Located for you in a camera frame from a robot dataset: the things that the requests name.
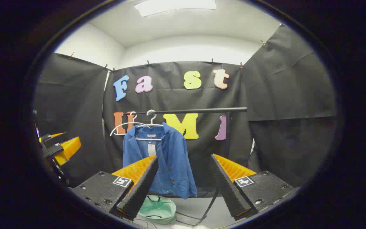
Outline green laundry hamper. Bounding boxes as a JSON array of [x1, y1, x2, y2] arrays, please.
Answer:
[[138, 195, 177, 225]]

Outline white plastic clothes hanger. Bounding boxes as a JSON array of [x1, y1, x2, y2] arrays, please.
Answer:
[[110, 111, 146, 136], [135, 110, 164, 141]]

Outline black clothes rack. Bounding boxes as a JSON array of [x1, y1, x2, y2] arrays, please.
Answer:
[[124, 108, 247, 226]]

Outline black backdrop cloth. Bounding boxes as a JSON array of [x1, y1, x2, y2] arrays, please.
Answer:
[[34, 25, 337, 198]]

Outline blue button shirt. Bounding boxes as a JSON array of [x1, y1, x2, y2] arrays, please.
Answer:
[[123, 122, 198, 200]]

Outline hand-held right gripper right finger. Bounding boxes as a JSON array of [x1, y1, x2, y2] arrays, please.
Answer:
[[211, 154, 295, 221]]

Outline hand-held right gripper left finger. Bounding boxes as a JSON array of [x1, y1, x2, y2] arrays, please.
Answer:
[[70, 155, 159, 221]]

